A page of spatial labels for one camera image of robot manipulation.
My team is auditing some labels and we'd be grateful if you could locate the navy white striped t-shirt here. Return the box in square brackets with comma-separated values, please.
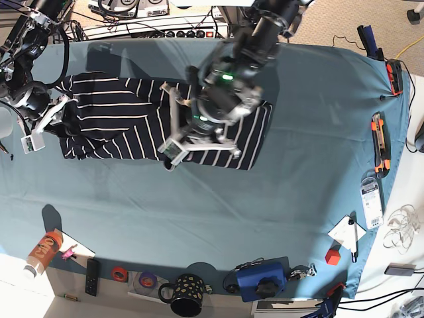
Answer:
[57, 72, 273, 170]

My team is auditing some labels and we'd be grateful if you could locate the red tape roll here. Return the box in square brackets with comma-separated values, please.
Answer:
[111, 266, 129, 283]

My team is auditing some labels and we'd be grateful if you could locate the black remote control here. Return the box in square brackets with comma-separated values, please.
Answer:
[85, 258, 100, 297]

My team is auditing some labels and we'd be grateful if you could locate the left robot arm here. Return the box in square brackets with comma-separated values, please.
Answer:
[158, 1, 311, 171]

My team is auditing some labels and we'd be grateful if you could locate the white coiled cable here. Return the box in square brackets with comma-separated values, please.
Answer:
[382, 204, 421, 256]

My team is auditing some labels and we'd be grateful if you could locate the white power strip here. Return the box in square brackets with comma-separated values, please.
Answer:
[131, 28, 223, 39]

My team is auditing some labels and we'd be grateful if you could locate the purple tape roll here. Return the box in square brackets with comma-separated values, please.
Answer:
[138, 271, 157, 289]

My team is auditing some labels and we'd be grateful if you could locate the black white marker pen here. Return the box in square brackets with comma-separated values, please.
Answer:
[348, 218, 358, 263]

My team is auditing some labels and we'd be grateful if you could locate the grey adapter box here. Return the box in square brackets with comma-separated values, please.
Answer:
[384, 264, 415, 277]

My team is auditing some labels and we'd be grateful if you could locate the black mug yellow pattern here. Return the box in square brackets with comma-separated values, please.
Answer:
[158, 274, 205, 317]

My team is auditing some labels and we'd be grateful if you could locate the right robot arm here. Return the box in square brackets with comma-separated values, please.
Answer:
[1, 1, 75, 154]

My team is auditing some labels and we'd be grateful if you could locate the white cup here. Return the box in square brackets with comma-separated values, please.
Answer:
[0, 107, 13, 138]

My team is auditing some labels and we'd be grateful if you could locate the pink small figurine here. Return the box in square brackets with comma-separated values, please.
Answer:
[61, 244, 77, 261]

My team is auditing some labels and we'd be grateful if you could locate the teal tablecloth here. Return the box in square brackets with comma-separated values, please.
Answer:
[1, 39, 411, 298]

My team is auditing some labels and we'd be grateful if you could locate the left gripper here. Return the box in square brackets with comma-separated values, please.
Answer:
[158, 83, 241, 166]

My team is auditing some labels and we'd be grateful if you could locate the blue black clamp handle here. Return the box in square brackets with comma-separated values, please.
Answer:
[357, 25, 385, 61]

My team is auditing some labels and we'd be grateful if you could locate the orange black utility knife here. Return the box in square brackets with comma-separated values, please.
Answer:
[371, 112, 391, 179]

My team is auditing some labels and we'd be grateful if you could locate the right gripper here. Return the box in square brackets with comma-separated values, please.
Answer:
[6, 82, 78, 154]

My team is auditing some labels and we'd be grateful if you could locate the orange black clamp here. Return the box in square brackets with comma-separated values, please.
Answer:
[386, 59, 403, 96]

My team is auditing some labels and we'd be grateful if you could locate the red cube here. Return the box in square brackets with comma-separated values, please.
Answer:
[325, 249, 341, 266]

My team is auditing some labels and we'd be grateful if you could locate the white paper card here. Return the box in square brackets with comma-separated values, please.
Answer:
[327, 215, 366, 250]

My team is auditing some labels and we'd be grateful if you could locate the metal keyring carabiner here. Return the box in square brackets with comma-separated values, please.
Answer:
[287, 263, 317, 282]

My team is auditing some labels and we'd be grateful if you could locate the white paper sheet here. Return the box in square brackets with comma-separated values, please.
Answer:
[54, 229, 95, 258]

